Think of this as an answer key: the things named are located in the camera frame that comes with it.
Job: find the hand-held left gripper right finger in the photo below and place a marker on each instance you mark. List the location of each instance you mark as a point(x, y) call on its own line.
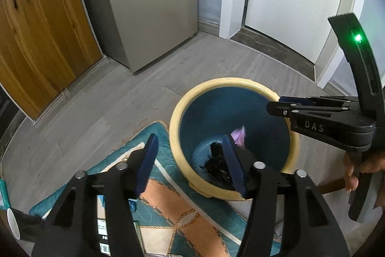
point(234, 166)

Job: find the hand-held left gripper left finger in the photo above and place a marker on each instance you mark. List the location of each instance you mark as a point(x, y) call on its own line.
point(149, 163)

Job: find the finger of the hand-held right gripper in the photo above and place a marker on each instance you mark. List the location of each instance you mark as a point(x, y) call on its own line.
point(315, 124)
point(293, 100)

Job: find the yellow rimmed blue trash bin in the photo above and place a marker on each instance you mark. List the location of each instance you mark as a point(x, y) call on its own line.
point(228, 106)

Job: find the person's right hand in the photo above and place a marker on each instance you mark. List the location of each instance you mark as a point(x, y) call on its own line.
point(350, 175)

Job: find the black crumpled bag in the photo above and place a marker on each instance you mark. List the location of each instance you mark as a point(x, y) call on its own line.
point(215, 162)

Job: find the purple wrapper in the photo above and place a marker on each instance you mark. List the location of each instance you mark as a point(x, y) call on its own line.
point(239, 136)

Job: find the teal and orange quilted mat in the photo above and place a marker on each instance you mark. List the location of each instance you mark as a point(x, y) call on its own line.
point(168, 214)

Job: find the green and white medicine box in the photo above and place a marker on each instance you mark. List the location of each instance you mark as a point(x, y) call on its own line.
point(102, 230)

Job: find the grey refrigerator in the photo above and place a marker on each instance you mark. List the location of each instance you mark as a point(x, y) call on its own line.
point(150, 4)

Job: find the wooden cabinet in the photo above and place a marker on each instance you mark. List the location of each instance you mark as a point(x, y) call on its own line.
point(45, 34)

